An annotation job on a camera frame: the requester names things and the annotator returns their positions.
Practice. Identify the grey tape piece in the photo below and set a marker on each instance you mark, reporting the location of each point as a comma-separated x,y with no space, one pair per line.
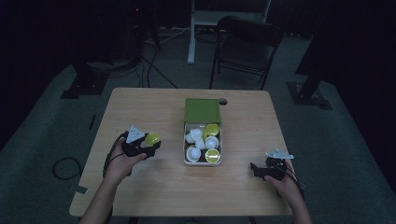
81,189

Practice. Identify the person's right hand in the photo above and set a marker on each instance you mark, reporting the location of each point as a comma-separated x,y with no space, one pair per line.
285,186

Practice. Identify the black stand base plate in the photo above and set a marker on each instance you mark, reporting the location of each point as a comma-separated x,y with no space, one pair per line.
85,85
308,96

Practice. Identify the green box with cups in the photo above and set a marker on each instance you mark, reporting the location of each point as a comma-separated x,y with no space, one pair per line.
202,162

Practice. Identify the yellow-green lidded coffee capsule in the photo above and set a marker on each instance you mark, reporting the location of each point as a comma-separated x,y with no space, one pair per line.
152,139
212,129
213,156

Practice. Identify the white desk frame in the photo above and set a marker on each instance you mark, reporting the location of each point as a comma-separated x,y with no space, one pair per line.
199,18

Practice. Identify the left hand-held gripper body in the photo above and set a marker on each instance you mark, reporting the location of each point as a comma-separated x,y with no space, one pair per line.
132,146

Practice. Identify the white coffee capsule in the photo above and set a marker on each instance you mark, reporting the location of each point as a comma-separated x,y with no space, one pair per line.
212,142
200,144
193,154
196,133
189,138

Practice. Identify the black folding chair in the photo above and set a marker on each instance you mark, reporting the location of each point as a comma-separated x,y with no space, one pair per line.
246,46

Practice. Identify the black marker pen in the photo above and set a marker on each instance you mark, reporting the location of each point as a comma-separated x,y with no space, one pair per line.
92,122

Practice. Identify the person's left hand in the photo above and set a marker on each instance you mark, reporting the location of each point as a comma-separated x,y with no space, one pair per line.
121,168

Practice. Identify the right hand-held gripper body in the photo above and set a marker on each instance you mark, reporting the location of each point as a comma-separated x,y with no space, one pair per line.
275,169

